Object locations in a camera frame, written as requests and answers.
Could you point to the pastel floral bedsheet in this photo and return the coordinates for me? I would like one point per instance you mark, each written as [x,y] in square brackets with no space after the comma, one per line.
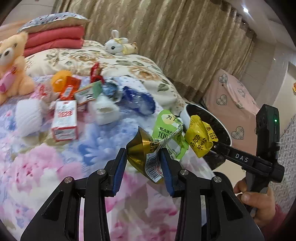
[33,166]

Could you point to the yellow snack packet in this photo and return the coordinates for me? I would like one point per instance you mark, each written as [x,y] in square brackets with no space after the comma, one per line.
[200,136]

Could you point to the right hand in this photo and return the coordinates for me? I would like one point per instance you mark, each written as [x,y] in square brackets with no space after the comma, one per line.
[263,202]

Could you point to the gold and green wrapper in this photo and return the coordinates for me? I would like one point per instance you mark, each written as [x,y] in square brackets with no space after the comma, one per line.
[142,150]

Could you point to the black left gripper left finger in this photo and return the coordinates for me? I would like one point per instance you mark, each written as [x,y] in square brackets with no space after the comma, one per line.
[58,218]

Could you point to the orange foam fruit net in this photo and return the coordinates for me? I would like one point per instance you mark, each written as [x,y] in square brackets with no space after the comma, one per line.
[58,80]

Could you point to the green white small box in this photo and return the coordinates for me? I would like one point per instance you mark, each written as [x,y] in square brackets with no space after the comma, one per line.
[88,93]

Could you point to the red snack wrapper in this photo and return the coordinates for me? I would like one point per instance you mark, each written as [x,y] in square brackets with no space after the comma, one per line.
[95,73]

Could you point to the orange snack wrapper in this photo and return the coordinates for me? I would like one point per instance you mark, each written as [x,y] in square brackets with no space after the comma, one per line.
[71,86]

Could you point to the folded red blanket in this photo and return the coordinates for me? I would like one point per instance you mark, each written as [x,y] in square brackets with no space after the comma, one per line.
[66,37]

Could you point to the cream teddy bear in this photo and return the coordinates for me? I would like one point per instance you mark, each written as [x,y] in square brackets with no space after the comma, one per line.
[12,60]

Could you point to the tan small bear plush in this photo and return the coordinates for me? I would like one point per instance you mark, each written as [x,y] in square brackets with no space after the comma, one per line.
[130,48]

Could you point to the blue plastic wrapper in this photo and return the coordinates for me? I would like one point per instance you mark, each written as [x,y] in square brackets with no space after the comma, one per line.
[143,103]

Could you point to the white cup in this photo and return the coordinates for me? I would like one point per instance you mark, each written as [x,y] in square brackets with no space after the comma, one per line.
[103,110]

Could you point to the white red carton box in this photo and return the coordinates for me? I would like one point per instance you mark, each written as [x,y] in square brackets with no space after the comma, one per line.
[65,125]

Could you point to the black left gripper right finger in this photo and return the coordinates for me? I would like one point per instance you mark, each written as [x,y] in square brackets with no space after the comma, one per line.
[209,209]

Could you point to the beige patterned curtain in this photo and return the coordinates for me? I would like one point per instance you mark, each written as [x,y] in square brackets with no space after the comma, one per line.
[188,40]

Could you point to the floral cream quilt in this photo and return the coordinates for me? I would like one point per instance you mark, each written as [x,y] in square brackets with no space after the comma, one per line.
[80,61]

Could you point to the blue patterned pillow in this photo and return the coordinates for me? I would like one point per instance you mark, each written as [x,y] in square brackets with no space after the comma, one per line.
[54,21]

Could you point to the pink heart cover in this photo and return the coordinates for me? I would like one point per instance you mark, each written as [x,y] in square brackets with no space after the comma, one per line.
[229,100]

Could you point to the white bunny plush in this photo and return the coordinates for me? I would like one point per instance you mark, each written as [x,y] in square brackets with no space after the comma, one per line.
[115,45]

